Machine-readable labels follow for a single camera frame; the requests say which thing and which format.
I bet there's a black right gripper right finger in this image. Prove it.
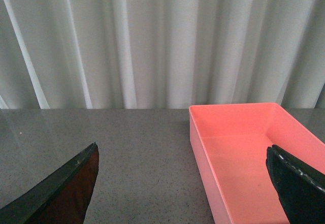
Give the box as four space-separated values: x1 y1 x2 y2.
266 145 324 223

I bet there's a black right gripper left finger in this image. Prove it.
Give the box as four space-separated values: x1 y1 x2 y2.
1 143 99 223

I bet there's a pink plastic bin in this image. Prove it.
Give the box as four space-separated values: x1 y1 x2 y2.
189 103 324 223

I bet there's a white pleated curtain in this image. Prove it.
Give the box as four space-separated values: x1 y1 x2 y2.
1 0 324 109

